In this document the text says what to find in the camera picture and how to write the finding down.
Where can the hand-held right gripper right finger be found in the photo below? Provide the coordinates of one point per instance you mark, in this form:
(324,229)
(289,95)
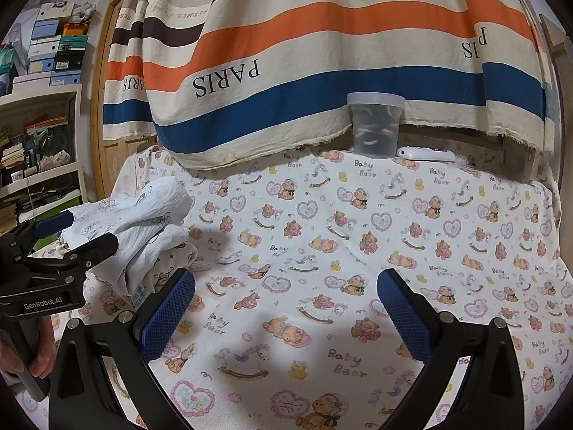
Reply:
(405,318)

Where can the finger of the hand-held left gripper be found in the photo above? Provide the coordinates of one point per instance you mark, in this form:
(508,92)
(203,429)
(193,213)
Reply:
(94,251)
(53,225)

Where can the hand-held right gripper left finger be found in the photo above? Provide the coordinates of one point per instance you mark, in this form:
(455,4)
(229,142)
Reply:
(168,318)

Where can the white cartoon print pants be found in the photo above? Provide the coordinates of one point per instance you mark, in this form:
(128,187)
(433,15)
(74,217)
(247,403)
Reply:
(143,224)

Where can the person's left hand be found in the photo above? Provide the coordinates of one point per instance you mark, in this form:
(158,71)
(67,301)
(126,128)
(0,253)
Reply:
(42,349)

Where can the bear print blanket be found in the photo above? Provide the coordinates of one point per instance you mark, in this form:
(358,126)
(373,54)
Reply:
(358,255)

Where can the white shelf unit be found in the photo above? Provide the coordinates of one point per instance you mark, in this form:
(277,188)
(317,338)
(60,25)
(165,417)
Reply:
(76,143)

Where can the white handheld device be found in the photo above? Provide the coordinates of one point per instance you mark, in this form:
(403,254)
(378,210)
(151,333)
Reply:
(425,154)

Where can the stack of shoe boxes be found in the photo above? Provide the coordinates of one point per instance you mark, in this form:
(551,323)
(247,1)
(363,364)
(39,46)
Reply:
(44,53)

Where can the clear plastic lidded container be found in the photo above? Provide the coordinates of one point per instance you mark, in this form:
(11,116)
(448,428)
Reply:
(376,130)

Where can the striped hanging cloth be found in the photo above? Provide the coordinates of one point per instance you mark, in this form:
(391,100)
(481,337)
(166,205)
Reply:
(335,45)

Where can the wooden board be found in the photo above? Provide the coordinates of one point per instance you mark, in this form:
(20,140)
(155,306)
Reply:
(555,31)

